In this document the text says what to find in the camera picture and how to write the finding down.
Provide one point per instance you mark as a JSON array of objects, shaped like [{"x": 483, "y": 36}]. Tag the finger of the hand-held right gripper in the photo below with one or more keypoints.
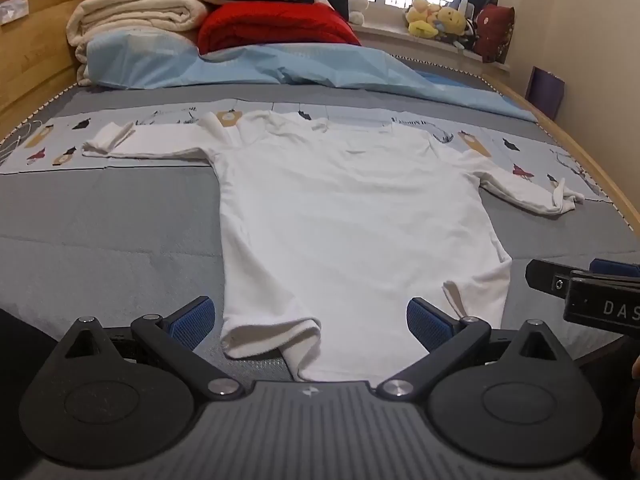
[
  {"x": 547, "y": 276},
  {"x": 615, "y": 266}
]

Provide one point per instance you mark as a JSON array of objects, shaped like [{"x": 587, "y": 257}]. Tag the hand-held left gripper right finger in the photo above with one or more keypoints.
[{"x": 428, "y": 321}]

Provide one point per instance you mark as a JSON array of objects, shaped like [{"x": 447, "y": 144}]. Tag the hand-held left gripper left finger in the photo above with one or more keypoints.
[{"x": 194, "y": 319}]

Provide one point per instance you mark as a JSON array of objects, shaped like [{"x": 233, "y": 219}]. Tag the white long-sleeve shirt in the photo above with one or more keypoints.
[{"x": 350, "y": 210}]

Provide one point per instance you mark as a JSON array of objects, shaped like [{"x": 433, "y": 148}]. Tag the person's right hand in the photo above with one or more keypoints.
[{"x": 636, "y": 425}]

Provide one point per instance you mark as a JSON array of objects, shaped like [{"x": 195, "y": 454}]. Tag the purple box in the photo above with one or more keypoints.
[{"x": 545, "y": 92}]

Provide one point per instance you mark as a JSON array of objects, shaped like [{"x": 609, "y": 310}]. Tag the lamp-printed blanket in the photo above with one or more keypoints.
[{"x": 60, "y": 135}]

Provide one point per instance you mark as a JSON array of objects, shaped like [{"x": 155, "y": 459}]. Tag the dark red cushion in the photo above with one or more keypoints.
[{"x": 494, "y": 32}]

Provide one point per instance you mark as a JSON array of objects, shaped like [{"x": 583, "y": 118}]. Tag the light blue quilt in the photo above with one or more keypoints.
[{"x": 250, "y": 65}]

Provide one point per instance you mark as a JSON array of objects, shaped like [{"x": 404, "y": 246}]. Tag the white windowsill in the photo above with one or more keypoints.
[{"x": 390, "y": 35}]

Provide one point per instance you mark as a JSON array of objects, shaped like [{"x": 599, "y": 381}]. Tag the red blanket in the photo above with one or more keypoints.
[{"x": 275, "y": 25}]

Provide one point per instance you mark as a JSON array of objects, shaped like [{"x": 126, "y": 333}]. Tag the cream folded blanket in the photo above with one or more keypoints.
[{"x": 135, "y": 12}]

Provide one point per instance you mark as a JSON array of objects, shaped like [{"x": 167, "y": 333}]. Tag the white plush toy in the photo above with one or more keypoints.
[{"x": 358, "y": 6}]

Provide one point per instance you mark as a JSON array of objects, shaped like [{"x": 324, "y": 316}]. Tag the white tissue pack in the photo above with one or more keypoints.
[{"x": 14, "y": 10}]

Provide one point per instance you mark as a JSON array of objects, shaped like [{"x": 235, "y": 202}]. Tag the wooden bed frame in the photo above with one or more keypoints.
[{"x": 30, "y": 50}]

